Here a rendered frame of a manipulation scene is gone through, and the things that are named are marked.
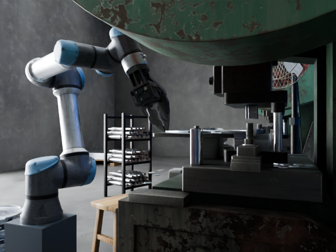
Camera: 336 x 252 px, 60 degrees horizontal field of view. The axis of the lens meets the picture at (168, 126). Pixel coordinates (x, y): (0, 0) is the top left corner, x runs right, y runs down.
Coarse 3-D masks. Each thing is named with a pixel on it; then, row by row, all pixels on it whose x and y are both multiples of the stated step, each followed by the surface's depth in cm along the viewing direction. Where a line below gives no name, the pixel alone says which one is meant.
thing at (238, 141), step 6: (234, 138) 79; (240, 138) 79; (258, 138) 77; (264, 138) 76; (270, 138) 88; (234, 144) 79; (240, 144) 79; (264, 144) 76; (270, 144) 88; (264, 150) 76
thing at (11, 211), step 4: (0, 208) 166; (4, 208) 166; (8, 208) 166; (12, 208) 166; (16, 208) 166; (20, 208) 166; (0, 212) 156; (4, 212) 157; (8, 212) 158; (12, 212) 158; (16, 212) 158; (20, 212) 157; (0, 216) 151; (4, 216) 151; (8, 216) 151; (12, 216) 151
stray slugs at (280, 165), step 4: (276, 164) 70; (280, 164) 71; (284, 164) 70; (288, 164) 70; (296, 164) 70; (300, 164) 70; (304, 164) 71; (308, 164) 70; (312, 164) 71; (148, 172) 97; (152, 172) 96
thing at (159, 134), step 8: (160, 136) 88; (168, 136) 87; (176, 136) 86; (184, 136) 85; (208, 136) 82; (216, 136) 82; (224, 136) 81; (232, 136) 80; (208, 144) 85; (216, 144) 84; (208, 152) 85; (216, 152) 84
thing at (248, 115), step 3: (249, 105) 83; (252, 105) 83; (255, 105) 82; (246, 108) 84; (249, 108) 83; (252, 108) 83; (255, 108) 82; (246, 111) 84; (249, 111) 83; (252, 111) 83; (255, 111) 82; (246, 114) 84; (249, 114) 83; (252, 114) 83; (255, 114) 82; (246, 117) 84; (249, 117) 83; (252, 117) 83; (255, 117) 82
